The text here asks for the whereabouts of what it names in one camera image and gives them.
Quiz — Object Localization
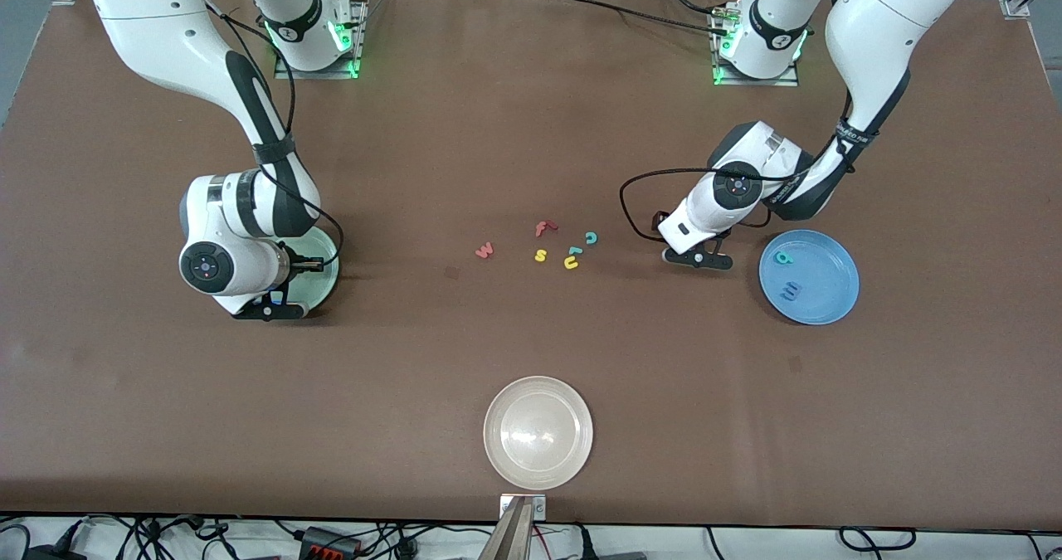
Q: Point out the green plate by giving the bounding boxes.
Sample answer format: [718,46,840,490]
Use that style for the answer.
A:
[280,225,341,318]

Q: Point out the blue plate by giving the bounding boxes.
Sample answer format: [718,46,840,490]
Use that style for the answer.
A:
[758,229,860,326]

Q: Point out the white plate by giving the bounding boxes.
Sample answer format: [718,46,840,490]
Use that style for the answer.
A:
[483,376,595,491]

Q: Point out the black orange power strip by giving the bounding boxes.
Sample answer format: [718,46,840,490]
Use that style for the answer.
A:
[299,525,363,560]

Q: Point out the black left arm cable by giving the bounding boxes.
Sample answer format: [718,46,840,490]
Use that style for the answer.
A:
[619,0,882,244]

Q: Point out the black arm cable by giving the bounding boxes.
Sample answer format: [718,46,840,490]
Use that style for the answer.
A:
[202,0,346,284]
[619,0,882,244]

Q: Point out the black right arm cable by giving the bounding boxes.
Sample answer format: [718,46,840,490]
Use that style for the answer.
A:
[202,0,346,284]

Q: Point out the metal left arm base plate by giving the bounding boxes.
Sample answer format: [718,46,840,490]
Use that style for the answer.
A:
[711,2,801,88]

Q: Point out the long black table cable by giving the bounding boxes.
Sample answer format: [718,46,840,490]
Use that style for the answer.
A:
[543,0,735,38]

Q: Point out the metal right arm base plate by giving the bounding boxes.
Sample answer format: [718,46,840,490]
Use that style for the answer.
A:
[274,0,366,80]

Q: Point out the short black table cable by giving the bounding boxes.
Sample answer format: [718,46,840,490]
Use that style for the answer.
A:
[654,0,724,17]

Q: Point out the black tangled floor cables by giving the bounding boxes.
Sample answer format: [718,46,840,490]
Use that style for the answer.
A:
[0,514,250,560]

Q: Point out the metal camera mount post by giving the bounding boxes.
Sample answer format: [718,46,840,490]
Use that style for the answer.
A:
[478,494,548,560]

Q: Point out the black looped floor cable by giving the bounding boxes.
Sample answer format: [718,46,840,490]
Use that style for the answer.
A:
[838,525,918,553]

